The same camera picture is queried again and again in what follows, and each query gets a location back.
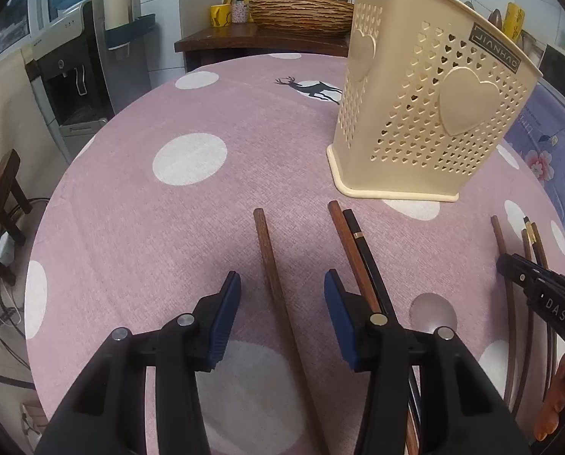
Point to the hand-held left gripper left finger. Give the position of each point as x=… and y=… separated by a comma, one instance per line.
x=225, y=315

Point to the wooden chair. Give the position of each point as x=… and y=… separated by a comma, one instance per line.
x=2, y=189

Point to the pink polka dot tablecloth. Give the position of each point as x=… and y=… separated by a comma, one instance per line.
x=168, y=246

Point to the black chopstick with gold band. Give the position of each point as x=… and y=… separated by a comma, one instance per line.
x=365, y=251

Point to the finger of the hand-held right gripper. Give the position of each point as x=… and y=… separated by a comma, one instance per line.
x=514, y=268

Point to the dark wooden cabinet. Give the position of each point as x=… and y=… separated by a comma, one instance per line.
x=216, y=38

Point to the purple floral cloth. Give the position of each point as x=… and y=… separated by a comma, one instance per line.
x=548, y=151

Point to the yellow patterned package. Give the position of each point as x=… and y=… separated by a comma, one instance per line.
x=514, y=21

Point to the cream perforated utensil basket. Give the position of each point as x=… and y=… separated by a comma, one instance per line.
x=405, y=142

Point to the brown wooden chopstick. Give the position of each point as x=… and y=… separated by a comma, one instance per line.
x=275, y=284
x=509, y=303
x=353, y=256

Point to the yellow cup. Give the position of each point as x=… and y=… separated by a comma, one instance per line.
x=220, y=16

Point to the woven brown wash basin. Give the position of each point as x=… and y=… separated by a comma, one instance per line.
x=301, y=14

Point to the dark teal holder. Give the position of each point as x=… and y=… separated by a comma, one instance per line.
x=135, y=28

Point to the dark chopstick with gold end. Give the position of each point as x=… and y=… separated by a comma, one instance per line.
x=530, y=346
x=538, y=249

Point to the beige cloth cover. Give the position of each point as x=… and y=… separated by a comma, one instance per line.
x=7, y=118

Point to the small patterned pump bottle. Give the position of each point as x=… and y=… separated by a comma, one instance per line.
x=239, y=9

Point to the grey water dispenser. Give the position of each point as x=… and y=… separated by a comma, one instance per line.
x=64, y=85

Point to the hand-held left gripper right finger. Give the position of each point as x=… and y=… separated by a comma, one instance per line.
x=339, y=317

